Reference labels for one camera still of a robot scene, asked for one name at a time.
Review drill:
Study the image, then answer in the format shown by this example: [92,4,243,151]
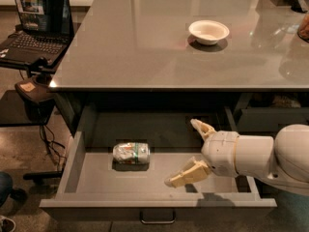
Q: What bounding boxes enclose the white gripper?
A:
[164,119,239,188]

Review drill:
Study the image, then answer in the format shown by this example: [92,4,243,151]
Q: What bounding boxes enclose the silver green 7up can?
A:
[113,142,150,164]

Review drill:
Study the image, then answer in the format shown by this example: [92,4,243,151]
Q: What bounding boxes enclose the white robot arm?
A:
[165,119,309,195]

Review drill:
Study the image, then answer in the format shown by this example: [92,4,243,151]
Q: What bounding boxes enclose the open grey top drawer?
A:
[40,105,276,220]

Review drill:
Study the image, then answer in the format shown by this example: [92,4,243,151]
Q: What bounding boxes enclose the grey counter cabinet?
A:
[51,0,308,131]

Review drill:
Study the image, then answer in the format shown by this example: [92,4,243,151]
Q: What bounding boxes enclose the white paper bowl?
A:
[188,20,230,45]

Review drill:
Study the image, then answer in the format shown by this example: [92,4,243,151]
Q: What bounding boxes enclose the person's blue jeans leg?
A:
[0,171,27,207]

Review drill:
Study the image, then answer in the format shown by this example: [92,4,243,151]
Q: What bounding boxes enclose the black laptop computer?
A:
[0,0,74,68]

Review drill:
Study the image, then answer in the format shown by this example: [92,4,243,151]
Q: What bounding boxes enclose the white sneaker shoe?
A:
[0,216,15,232]

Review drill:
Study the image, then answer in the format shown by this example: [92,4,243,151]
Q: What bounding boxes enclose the metal drawer handle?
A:
[139,210,176,225]

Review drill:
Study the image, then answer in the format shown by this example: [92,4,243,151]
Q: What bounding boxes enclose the black floor cables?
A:
[38,125,68,172]

